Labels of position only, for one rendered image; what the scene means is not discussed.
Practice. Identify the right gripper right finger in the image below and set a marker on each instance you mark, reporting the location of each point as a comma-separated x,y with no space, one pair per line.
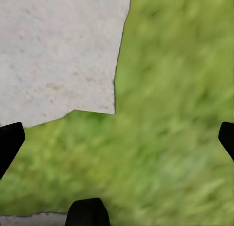
226,137

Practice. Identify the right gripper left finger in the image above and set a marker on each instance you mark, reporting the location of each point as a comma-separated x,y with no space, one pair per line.
12,136

